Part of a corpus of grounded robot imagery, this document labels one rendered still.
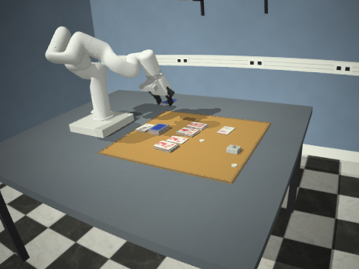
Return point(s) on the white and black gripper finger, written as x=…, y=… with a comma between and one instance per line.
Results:
x=169, y=98
x=157, y=97

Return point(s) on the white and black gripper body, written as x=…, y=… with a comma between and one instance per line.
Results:
x=162, y=84

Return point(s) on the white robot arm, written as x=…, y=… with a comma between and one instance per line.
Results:
x=74, y=52

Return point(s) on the orange-tan rectangular mat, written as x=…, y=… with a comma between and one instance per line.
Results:
x=207, y=158

